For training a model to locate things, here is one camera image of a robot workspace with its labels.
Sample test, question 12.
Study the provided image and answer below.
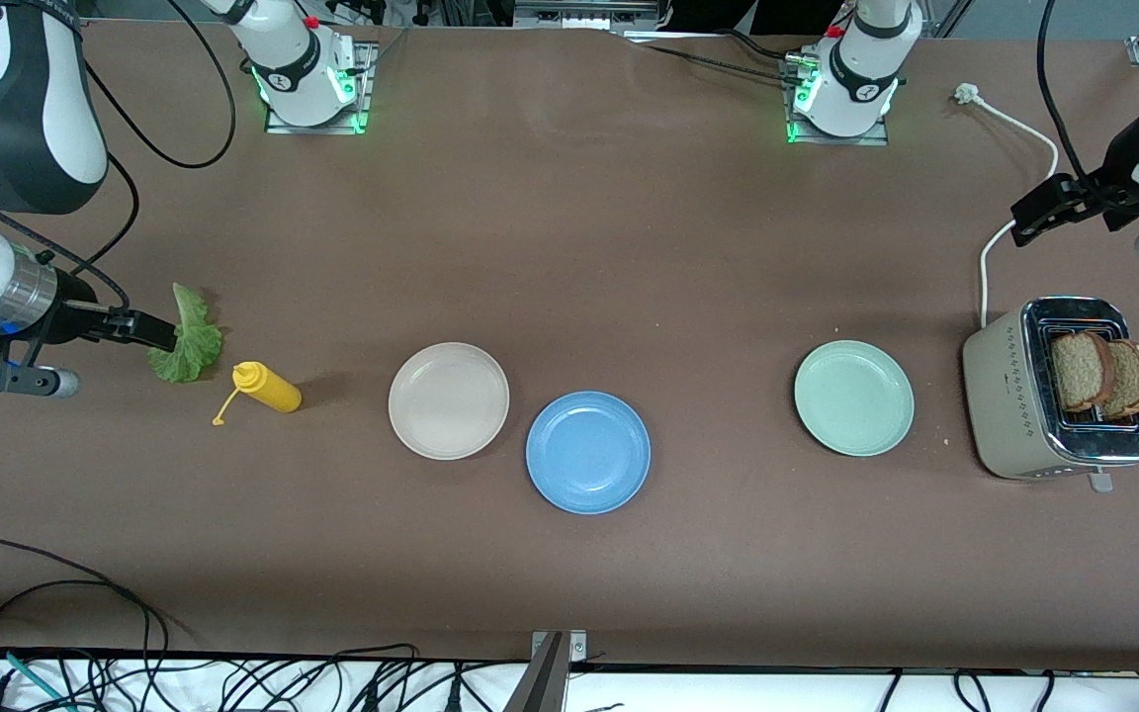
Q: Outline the white toaster power cord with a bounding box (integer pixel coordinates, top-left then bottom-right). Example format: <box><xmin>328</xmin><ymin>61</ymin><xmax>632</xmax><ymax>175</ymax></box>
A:
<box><xmin>953</xmin><ymin>83</ymin><xmax>1061</xmax><ymax>329</ymax></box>

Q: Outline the blue round plate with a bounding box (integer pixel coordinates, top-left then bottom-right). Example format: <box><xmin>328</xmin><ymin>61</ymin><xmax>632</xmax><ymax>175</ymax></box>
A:
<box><xmin>525</xmin><ymin>391</ymin><xmax>652</xmax><ymax>515</ymax></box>

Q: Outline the beige round plate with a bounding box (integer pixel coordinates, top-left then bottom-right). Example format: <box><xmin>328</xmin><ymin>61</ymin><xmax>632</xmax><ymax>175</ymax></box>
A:
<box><xmin>388</xmin><ymin>341</ymin><xmax>511</xmax><ymax>462</ymax></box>

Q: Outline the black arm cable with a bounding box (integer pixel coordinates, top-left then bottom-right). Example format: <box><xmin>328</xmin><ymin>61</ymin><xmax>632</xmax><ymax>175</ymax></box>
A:
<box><xmin>0</xmin><ymin>0</ymin><xmax>237</xmax><ymax>310</ymax></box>
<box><xmin>1036</xmin><ymin>0</ymin><xmax>1139</xmax><ymax>184</ymax></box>

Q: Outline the beige chrome toaster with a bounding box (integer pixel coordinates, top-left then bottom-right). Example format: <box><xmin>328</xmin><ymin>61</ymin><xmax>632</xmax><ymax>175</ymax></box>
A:
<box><xmin>961</xmin><ymin>297</ymin><xmax>1139</xmax><ymax>493</ymax></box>

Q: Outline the black base cable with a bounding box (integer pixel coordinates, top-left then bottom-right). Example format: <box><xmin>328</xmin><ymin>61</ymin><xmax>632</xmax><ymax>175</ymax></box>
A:
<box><xmin>619</xmin><ymin>28</ymin><xmax>810</xmax><ymax>88</ymax></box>

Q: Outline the green lettuce leaf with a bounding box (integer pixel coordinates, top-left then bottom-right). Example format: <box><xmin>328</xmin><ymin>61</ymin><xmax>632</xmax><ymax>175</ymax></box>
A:
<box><xmin>146</xmin><ymin>282</ymin><xmax>224</xmax><ymax>385</ymax></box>

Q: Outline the teal cable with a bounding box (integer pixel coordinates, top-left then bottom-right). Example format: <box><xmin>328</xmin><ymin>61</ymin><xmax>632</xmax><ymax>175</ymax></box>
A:
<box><xmin>0</xmin><ymin>643</ymin><xmax>66</xmax><ymax>709</ymax></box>

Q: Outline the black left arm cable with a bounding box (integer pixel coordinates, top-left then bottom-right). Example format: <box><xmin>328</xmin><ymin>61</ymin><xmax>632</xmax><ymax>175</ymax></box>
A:
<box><xmin>1036</xmin><ymin>0</ymin><xmax>1139</xmax><ymax>184</ymax></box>

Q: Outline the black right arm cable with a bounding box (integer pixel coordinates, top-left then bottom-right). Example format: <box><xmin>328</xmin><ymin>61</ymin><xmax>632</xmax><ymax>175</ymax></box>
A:
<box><xmin>0</xmin><ymin>0</ymin><xmax>237</xmax><ymax>310</ymax></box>

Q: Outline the grey metal table bracket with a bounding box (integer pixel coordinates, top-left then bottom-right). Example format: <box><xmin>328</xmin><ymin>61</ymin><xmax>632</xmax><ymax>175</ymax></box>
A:
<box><xmin>505</xmin><ymin>630</ymin><xmax>588</xmax><ymax>712</ymax></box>

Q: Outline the yellow squeeze bottle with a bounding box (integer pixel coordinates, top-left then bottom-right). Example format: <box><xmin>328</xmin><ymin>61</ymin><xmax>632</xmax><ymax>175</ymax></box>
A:
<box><xmin>212</xmin><ymin>361</ymin><xmax>303</xmax><ymax>427</ymax></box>

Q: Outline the brown bread slice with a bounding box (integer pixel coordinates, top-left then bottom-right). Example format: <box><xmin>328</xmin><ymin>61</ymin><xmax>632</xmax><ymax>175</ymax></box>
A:
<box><xmin>1105</xmin><ymin>339</ymin><xmax>1139</xmax><ymax>419</ymax></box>
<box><xmin>1051</xmin><ymin>331</ymin><xmax>1116</xmax><ymax>413</ymax></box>

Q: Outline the green round plate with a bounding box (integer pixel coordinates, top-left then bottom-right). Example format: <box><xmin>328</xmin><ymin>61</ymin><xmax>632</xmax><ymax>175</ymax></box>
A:
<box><xmin>793</xmin><ymin>339</ymin><xmax>916</xmax><ymax>458</ymax></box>

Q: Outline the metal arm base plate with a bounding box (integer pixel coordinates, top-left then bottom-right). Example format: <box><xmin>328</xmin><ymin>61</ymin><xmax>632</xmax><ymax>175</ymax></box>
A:
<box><xmin>780</xmin><ymin>54</ymin><xmax>892</xmax><ymax>147</ymax></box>
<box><xmin>263</xmin><ymin>42</ymin><xmax>380</xmax><ymax>135</ymax></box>

